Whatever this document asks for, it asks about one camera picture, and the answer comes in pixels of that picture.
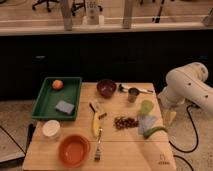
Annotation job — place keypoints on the dark grape bunch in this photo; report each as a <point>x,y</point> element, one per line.
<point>125,123</point>

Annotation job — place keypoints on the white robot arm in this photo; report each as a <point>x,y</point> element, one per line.
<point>188,82</point>

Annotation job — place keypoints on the dark maroon bowl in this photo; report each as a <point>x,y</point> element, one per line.
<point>106,88</point>

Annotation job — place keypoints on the white small bowl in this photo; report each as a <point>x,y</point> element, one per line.
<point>51,129</point>

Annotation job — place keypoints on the red orange bowl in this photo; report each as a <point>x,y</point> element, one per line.
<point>73,151</point>

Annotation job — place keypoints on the silver spoon utensil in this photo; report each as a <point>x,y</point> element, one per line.
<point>125,88</point>

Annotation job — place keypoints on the metal measuring cup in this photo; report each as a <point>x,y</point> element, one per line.
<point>133,94</point>

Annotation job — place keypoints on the yellow banana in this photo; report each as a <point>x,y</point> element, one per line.
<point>95,124</point>

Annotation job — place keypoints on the green plastic cup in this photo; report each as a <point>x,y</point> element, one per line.
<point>146,107</point>

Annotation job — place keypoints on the orange fruit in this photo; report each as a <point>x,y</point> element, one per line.
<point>57,84</point>

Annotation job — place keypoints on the light blue cloth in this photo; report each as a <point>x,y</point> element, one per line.
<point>145,122</point>

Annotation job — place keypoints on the green pepper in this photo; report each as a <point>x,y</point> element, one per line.
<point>151,131</point>

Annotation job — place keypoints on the green plastic tray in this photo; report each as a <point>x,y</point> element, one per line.
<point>48,98</point>

